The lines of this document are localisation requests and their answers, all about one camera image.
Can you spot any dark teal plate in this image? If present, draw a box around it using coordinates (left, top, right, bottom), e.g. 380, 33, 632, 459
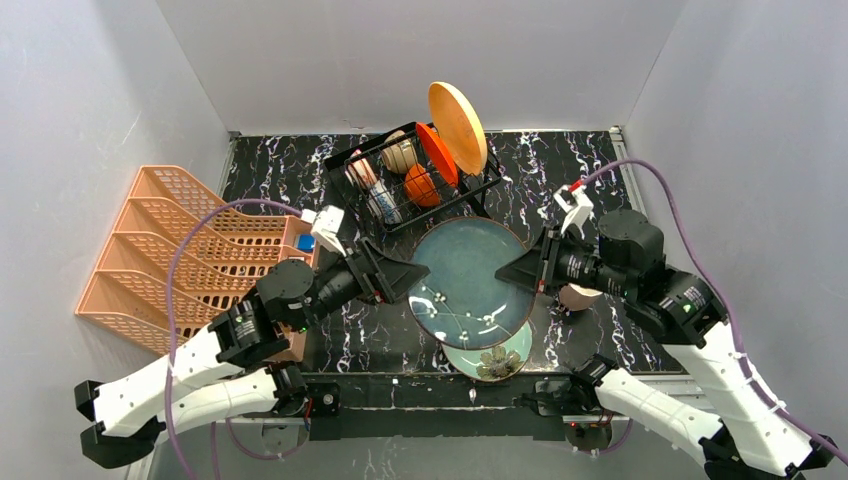
408, 217, 535, 350

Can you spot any blue floral bowl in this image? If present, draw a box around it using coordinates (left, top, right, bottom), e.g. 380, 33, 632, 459
367, 180, 403, 225

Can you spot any orange glossy bowl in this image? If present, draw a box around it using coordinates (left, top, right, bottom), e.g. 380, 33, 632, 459
404, 163, 441, 208

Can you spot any mint green flower plate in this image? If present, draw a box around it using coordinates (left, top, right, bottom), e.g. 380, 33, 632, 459
442, 323, 533, 383

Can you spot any black wire dish rack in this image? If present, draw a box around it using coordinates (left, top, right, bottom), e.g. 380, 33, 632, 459
324, 122, 502, 248

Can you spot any orange patterned bowl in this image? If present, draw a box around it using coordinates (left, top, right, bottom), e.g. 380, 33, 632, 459
345, 149, 378, 191

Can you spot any orange red plate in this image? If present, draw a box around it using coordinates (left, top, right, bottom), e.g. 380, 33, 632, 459
415, 122, 459, 187

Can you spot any yellow plate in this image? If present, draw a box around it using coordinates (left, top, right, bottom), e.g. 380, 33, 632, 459
428, 81, 488, 176

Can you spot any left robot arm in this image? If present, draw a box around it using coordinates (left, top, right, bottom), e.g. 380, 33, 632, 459
74, 239, 430, 469

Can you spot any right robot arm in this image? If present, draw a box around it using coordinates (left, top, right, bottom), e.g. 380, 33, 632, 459
496, 210, 840, 479

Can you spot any pink mug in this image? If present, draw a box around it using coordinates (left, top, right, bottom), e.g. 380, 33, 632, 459
558, 284, 603, 312

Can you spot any blue eraser block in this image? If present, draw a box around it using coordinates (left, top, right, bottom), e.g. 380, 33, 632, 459
294, 234, 316, 253

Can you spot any orange file organizer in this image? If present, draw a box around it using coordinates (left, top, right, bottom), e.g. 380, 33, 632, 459
76, 166, 285, 355

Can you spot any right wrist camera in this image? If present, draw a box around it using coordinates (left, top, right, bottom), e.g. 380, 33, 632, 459
553, 181, 594, 236

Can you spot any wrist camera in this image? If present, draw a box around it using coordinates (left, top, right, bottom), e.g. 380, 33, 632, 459
300, 205, 348, 257
553, 181, 594, 236

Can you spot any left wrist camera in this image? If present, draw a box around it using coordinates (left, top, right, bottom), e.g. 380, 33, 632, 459
300, 205, 348, 257

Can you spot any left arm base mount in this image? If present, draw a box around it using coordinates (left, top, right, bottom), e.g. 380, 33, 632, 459
241, 362, 341, 420

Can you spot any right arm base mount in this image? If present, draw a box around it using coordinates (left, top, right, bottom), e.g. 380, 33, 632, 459
513, 354, 634, 458

